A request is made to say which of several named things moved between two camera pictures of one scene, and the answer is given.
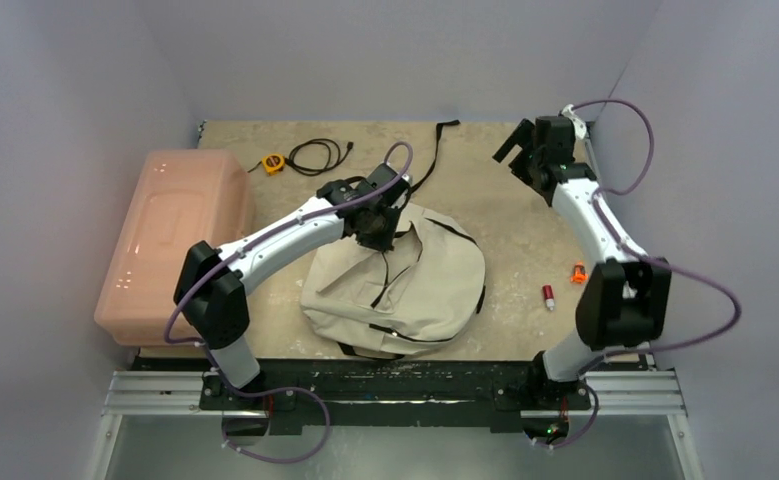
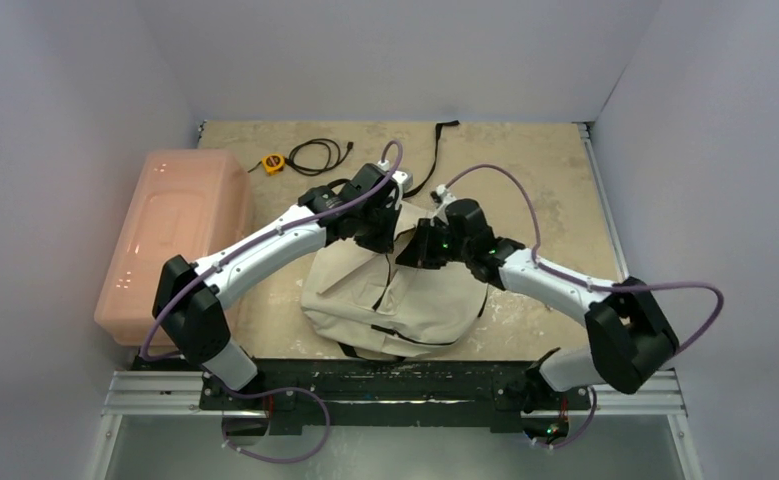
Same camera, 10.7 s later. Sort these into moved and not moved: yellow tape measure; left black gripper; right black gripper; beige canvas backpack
Moved: right black gripper
Not moved: left black gripper; beige canvas backpack; yellow tape measure
